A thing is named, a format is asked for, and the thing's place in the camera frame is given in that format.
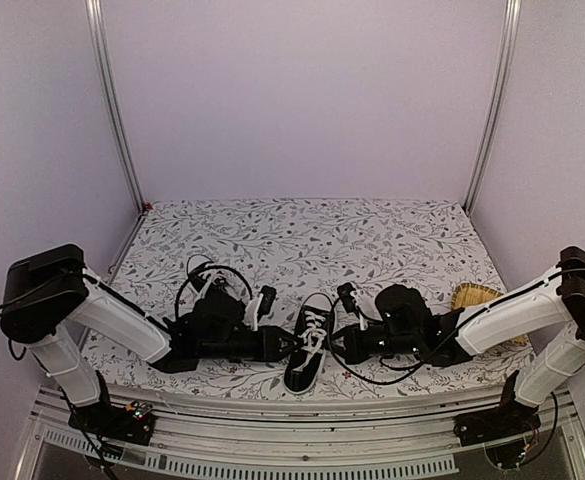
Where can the woven bamboo tray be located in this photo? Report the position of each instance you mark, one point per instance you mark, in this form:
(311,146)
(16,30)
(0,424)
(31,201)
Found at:
(470,294)

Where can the left aluminium frame post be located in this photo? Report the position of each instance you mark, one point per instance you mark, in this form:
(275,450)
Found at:
(97,31)

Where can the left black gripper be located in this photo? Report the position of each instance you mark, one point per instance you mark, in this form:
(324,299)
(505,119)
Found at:
(270,344)

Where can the floral patterned table mat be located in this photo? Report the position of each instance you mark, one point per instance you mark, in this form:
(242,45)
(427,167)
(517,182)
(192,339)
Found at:
(301,246)

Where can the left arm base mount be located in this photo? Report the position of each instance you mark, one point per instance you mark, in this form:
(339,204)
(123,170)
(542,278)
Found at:
(133,423)

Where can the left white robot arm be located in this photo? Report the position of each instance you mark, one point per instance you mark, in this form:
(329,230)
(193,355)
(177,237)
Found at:
(46,290)

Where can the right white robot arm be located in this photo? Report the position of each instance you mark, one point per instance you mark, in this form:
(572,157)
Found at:
(407,325)

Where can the right aluminium frame post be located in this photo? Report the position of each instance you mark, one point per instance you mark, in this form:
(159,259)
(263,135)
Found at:
(503,68)

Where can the front aluminium rail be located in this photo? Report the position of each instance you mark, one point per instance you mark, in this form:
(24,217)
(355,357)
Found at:
(201,437)

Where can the aluminium frame post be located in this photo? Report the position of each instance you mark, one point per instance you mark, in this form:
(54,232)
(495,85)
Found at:
(97,31)
(503,68)

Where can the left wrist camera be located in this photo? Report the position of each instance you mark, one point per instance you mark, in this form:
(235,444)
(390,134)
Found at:
(259,307)

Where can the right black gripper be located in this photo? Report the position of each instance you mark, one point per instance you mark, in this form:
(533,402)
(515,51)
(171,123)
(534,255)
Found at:
(353,351)

